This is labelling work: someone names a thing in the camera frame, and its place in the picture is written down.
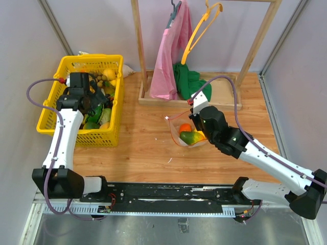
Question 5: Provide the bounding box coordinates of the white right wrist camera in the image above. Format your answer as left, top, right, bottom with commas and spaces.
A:
188, 91, 209, 115

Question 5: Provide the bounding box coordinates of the yellow orange fruit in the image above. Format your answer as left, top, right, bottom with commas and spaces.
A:
99, 121, 110, 130

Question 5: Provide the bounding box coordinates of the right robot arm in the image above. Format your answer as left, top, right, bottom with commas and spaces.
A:
189, 106, 326, 219

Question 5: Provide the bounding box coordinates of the green orange mango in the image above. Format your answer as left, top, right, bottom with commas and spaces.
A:
179, 131, 205, 145

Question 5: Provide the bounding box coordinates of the wooden clothes rack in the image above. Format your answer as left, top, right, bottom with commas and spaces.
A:
131, 1, 281, 110

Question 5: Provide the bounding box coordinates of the green cabbage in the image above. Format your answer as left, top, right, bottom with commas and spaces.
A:
99, 108, 112, 125

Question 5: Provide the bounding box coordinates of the yellow apple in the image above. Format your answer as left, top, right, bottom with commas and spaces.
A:
193, 129, 206, 139

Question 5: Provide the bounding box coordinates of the pink shirt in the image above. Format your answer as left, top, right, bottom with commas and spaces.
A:
150, 1, 193, 100

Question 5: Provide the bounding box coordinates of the yellow plastic basket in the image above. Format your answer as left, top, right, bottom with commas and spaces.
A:
36, 54, 124, 147

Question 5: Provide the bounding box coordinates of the grey clothes hanger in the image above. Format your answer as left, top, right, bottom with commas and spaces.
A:
166, 0, 182, 29

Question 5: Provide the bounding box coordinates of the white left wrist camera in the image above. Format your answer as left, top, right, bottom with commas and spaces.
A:
59, 77, 70, 87

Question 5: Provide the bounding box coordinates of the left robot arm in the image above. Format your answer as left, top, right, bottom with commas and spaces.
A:
32, 72, 109, 202

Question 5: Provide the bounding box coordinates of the yellow lemon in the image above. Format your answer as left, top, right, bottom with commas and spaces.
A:
102, 68, 117, 81

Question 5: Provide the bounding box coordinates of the brown longan bunch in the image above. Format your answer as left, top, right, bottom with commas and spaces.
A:
89, 71, 109, 88

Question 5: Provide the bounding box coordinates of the clear zip top bag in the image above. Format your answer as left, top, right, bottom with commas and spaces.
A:
165, 111, 207, 148

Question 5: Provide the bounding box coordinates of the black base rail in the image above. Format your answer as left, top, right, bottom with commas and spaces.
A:
80, 182, 260, 217

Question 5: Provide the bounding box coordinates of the green cloth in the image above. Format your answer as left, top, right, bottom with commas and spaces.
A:
173, 62, 206, 100

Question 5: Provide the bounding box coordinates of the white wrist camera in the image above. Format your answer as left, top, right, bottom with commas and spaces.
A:
188, 91, 209, 115
59, 77, 70, 87

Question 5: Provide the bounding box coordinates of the yellow clothes hanger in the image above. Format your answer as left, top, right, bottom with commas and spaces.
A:
181, 1, 223, 65

